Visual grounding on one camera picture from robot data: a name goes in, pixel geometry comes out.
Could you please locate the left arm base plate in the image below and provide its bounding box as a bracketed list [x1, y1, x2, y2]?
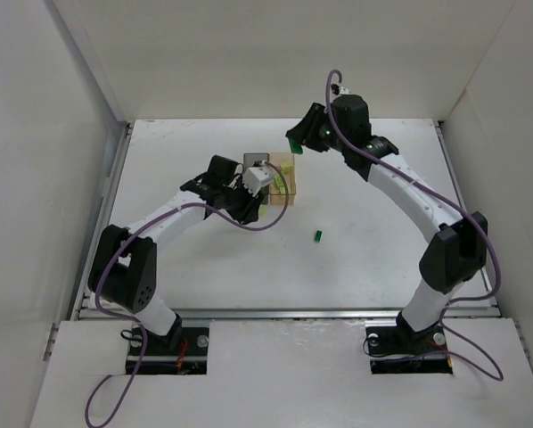
[137, 324, 210, 375]

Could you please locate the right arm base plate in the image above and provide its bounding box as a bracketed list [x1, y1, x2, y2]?
[363, 325, 453, 375]

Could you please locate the metal table rail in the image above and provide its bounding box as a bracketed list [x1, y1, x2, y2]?
[176, 309, 399, 320]

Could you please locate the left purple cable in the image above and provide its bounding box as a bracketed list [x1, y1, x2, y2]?
[86, 160, 290, 428]

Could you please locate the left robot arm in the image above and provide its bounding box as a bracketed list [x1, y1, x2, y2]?
[87, 155, 275, 342]

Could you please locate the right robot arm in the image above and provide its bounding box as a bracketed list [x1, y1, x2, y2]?
[285, 95, 488, 357]

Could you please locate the grey transparent container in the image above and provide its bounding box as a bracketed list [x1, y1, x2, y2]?
[242, 152, 269, 205]

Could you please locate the purple cable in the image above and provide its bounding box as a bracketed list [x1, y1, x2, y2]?
[86, 160, 290, 428]
[326, 70, 504, 383]

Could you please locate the dark green lego brick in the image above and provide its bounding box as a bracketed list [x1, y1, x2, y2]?
[289, 140, 303, 155]

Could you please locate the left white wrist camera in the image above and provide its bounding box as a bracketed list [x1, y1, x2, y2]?
[242, 166, 274, 195]

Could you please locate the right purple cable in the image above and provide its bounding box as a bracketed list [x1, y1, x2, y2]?
[326, 70, 504, 383]

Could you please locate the orange transparent container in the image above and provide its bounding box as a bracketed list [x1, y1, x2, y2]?
[269, 152, 296, 206]

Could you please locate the light green lego stack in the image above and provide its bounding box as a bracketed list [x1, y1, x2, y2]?
[274, 175, 289, 194]

